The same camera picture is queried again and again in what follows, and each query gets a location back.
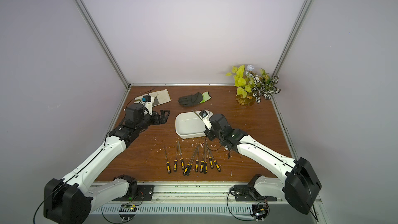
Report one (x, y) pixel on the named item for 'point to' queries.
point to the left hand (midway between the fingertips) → (164, 110)
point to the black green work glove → (194, 99)
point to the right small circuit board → (259, 211)
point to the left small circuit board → (127, 211)
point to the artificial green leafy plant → (261, 84)
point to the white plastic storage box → (188, 125)
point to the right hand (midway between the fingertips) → (208, 120)
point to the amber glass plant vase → (248, 101)
